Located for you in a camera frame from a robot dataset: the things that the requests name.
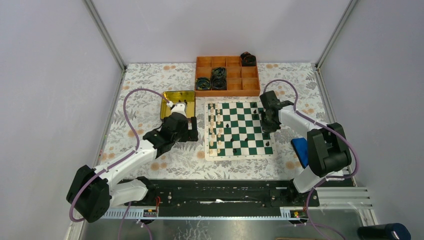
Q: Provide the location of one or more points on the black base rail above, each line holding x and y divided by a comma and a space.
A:
223, 198

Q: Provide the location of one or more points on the white chess pieces row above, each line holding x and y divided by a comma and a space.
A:
215, 129

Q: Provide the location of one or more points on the green white chess board mat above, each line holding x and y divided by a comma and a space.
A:
238, 113

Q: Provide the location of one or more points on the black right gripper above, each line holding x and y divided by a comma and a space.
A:
266, 129

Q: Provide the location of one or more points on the gold metal tin box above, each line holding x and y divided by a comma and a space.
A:
186, 96

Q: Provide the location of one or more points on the black tape roll behind tray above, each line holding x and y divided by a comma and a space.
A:
248, 60

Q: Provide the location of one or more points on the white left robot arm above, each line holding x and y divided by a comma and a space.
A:
95, 189

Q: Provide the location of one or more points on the black tape roll in tray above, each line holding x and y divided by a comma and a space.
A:
218, 72
202, 84
218, 83

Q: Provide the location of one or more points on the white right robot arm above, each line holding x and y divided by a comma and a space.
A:
327, 152

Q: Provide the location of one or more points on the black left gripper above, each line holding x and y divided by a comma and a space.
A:
191, 135

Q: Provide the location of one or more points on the blue cloth pouch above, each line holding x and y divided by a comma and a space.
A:
300, 146

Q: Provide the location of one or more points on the orange wooden compartment tray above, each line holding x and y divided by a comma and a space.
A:
242, 81

